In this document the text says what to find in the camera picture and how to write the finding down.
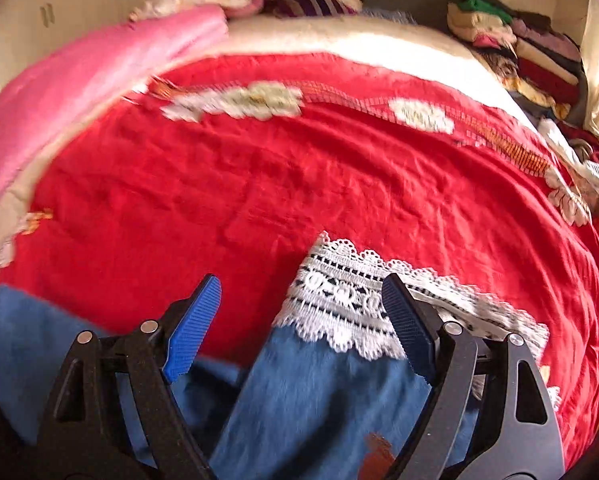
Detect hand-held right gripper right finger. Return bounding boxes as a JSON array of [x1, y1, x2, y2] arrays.
[[381, 272, 565, 480]]

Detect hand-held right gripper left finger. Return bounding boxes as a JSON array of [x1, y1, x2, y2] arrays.
[[36, 274, 223, 480]]

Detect blue pants with lace hem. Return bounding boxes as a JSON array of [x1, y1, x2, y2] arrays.
[[0, 231, 563, 480]]

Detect red embroidered bedsheet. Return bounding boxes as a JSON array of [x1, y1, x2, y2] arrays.
[[0, 52, 599, 471]]

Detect white patterned cloth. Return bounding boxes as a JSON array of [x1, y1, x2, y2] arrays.
[[537, 119, 599, 193]]

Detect pink blanket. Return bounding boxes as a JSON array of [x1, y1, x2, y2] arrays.
[[0, 4, 230, 223]]

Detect stack of folded clothes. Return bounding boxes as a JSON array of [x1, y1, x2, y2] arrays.
[[447, 0, 599, 161]]

